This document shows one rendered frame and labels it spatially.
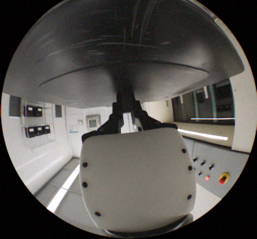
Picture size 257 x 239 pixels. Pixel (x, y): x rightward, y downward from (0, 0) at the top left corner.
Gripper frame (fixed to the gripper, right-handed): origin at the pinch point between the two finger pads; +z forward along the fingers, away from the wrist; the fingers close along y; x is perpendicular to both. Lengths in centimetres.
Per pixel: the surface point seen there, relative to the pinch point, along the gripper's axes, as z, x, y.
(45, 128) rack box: 108, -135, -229
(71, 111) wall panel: 287, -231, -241
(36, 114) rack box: 109, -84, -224
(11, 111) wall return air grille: 51, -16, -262
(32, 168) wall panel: -28, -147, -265
